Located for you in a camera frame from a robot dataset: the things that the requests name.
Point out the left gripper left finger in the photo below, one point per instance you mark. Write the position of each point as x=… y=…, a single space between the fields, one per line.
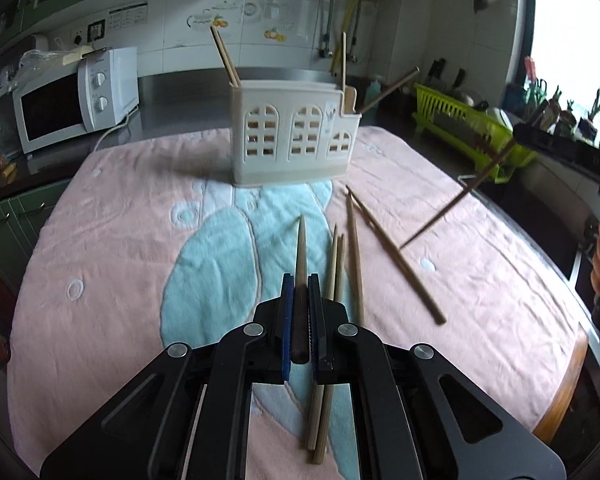
x=185 y=415

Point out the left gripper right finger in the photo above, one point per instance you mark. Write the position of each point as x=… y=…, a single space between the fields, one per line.
x=417 y=416

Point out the green dish rack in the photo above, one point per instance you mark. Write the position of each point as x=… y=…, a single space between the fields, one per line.
x=475 y=134

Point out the pink and teal towel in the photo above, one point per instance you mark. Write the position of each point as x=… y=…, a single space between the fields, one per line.
x=151 y=244

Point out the soap dispenser bottle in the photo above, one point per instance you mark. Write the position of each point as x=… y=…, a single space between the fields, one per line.
x=372 y=92

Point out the green lower cabinet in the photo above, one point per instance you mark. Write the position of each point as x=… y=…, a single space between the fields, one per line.
x=21 y=220

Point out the cream plastic utensil holder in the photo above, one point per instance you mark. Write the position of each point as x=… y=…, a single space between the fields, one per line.
x=286 y=131

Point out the white microwave oven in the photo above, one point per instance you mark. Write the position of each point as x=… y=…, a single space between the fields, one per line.
x=65 y=100

